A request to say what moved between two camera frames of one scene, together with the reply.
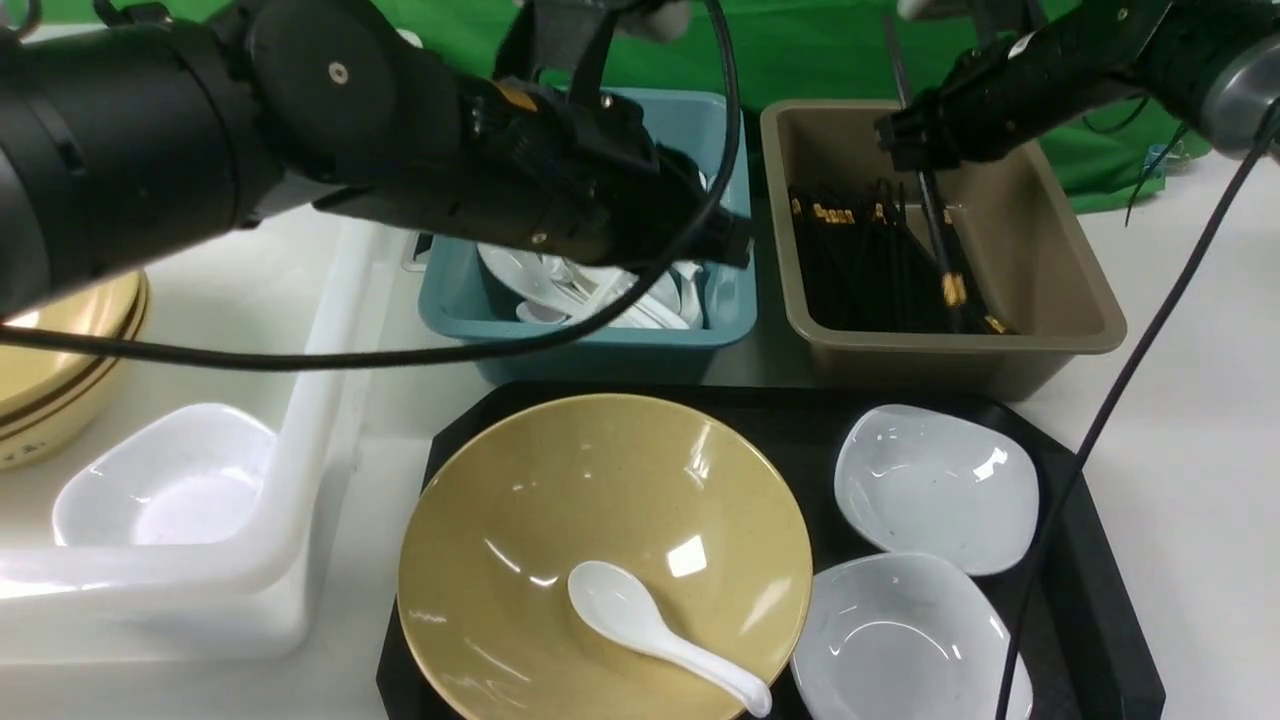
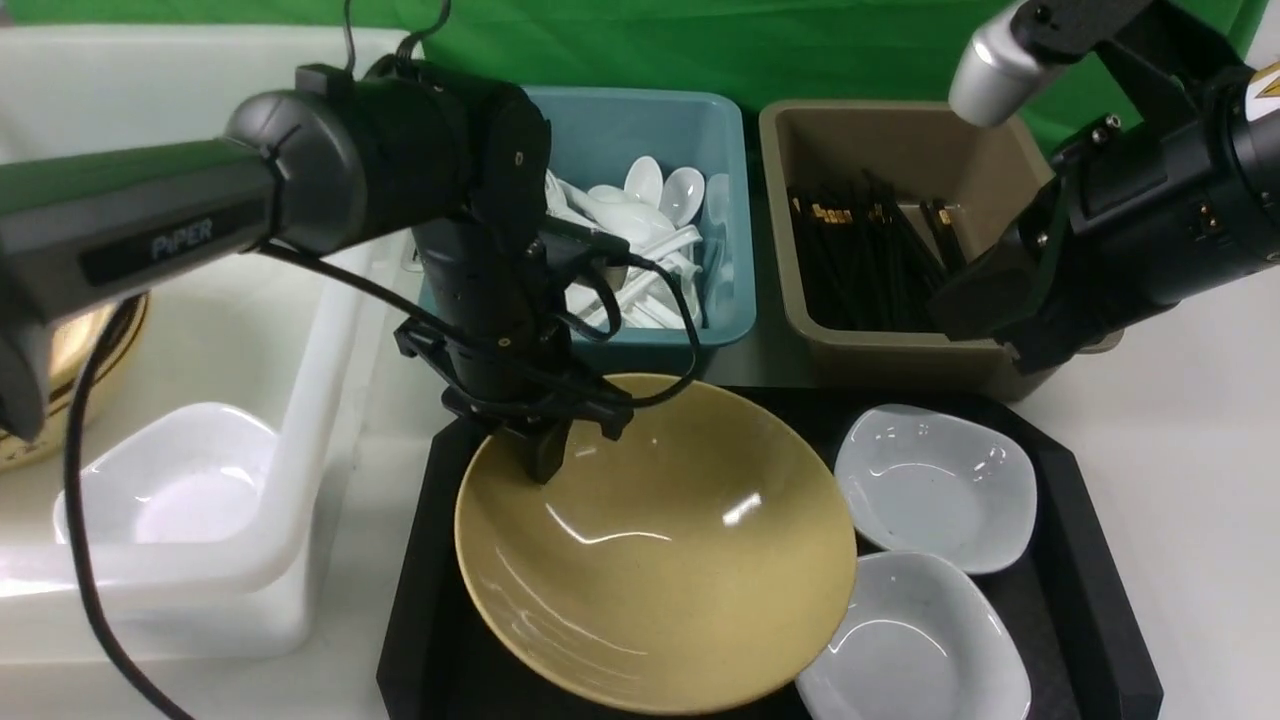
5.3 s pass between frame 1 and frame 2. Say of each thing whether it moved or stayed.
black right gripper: moved
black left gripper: moved
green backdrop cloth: stayed
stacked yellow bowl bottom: stayed
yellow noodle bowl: moved
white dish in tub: stayed
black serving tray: moved
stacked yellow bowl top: stayed
